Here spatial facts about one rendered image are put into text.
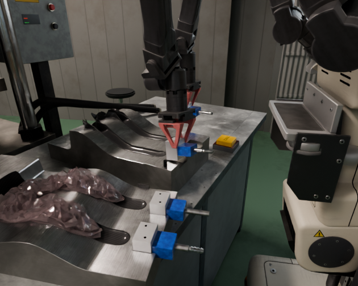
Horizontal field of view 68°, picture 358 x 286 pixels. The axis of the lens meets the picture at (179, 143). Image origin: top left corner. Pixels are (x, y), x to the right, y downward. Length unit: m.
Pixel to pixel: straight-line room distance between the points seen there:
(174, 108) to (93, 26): 2.88
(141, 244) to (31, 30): 1.12
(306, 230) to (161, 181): 0.38
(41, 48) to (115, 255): 1.11
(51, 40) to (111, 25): 2.00
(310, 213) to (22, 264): 0.65
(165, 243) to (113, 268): 0.10
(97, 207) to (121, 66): 2.91
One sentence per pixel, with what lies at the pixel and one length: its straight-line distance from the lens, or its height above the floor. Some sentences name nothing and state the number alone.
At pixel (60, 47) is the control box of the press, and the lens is 1.51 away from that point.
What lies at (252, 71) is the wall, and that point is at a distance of 3.23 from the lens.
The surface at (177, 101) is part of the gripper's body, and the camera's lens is 0.70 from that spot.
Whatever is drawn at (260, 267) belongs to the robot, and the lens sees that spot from 1.32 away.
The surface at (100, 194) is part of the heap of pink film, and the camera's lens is 0.65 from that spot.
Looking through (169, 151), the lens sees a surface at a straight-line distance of 0.74.
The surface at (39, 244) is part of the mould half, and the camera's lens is 0.56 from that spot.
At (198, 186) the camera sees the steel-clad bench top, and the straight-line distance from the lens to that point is 0.81.
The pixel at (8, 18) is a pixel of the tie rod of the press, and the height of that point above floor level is 1.25.
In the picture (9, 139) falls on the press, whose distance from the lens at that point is 1.35.
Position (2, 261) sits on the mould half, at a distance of 0.64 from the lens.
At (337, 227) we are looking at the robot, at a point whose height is 0.80.
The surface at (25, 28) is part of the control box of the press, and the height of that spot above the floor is 1.22.
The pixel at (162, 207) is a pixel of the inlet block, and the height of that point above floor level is 0.87.
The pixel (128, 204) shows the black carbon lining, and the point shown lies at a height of 0.85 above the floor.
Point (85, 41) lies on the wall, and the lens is 3.58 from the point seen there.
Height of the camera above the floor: 1.25
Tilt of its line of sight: 25 degrees down
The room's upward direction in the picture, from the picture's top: straight up
